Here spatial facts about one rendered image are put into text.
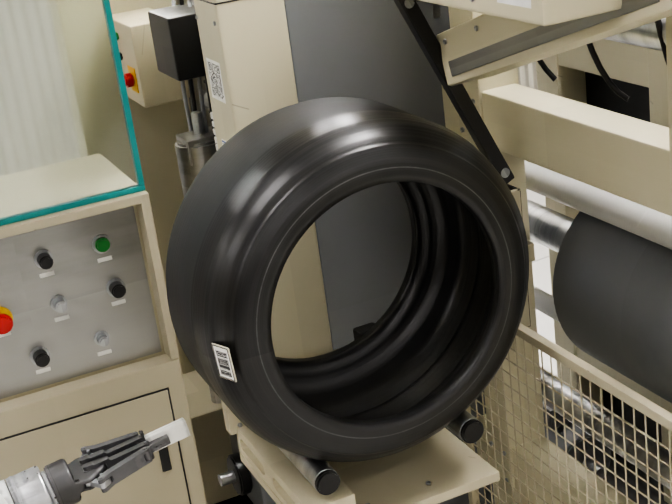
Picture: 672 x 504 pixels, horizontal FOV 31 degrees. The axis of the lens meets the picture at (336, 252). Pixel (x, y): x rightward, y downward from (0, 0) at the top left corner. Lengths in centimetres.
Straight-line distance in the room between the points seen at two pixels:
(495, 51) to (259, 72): 42
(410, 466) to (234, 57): 81
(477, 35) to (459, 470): 78
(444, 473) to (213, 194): 68
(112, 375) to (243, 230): 81
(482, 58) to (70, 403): 110
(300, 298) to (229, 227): 50
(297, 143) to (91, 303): 81
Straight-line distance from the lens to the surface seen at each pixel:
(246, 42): 220
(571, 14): 175
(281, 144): 192
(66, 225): 251
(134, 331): 261
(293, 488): 215
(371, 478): 226
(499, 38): 210
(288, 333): 236
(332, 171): 187
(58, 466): 201
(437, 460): 229
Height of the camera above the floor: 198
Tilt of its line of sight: 21 degrees down
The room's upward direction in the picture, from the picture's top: 8 degrees counter-clockwise
